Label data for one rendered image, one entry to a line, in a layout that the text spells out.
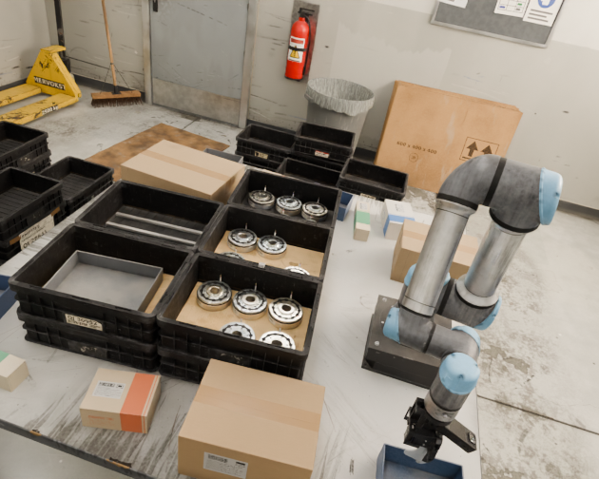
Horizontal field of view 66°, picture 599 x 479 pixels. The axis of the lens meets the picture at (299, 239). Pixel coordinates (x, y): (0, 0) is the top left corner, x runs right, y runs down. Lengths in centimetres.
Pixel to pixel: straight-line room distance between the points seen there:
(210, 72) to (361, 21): 147
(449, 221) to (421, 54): 319
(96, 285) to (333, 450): 81
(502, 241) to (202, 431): 82
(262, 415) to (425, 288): 48
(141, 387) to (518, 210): 100
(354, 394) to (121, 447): 64
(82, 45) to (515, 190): 478
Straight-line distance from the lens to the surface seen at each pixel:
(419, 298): 110
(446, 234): 110
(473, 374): 104
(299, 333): 136
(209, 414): 114
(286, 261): 159
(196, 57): 471
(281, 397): 118
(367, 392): 145
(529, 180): 110
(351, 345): 155
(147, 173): 190
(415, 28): 418
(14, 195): 263
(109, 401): 128
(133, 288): 146
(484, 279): 129
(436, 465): 134
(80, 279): 151
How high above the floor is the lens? 181
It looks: 35 degrees down
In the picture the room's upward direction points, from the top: 11 degrees clockwise
